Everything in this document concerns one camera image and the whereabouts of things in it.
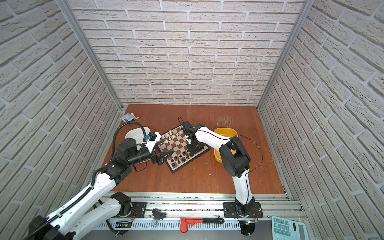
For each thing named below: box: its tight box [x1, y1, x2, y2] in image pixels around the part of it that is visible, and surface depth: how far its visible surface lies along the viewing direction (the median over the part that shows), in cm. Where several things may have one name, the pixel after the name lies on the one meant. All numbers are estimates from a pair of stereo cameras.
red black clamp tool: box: [179, 217, 225, 233], surface depth 72 cm
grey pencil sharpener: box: [122, 112, 139, 123], surface depth 108 cm
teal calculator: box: [271, 216, 309, 240], surface depth 69 cm
